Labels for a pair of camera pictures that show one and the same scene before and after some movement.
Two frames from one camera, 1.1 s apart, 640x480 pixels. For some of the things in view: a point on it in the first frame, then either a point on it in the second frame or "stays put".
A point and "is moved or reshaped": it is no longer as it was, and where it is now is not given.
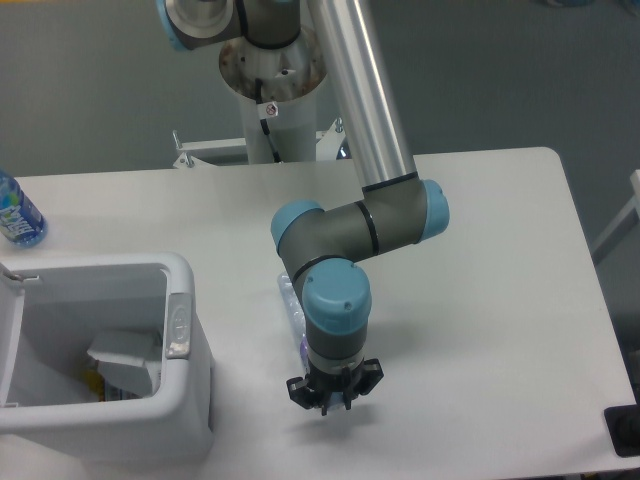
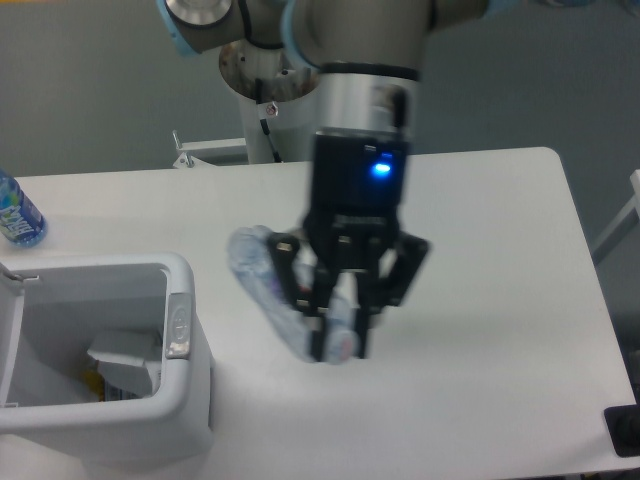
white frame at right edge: [624, 223] stays put
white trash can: [50, 308] stays put
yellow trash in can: [95, 380] stays put
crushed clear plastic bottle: [335, 400] is moved or reshaped
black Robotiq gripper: [352, 383] → [359, 186]
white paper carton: [130, 364] stays put
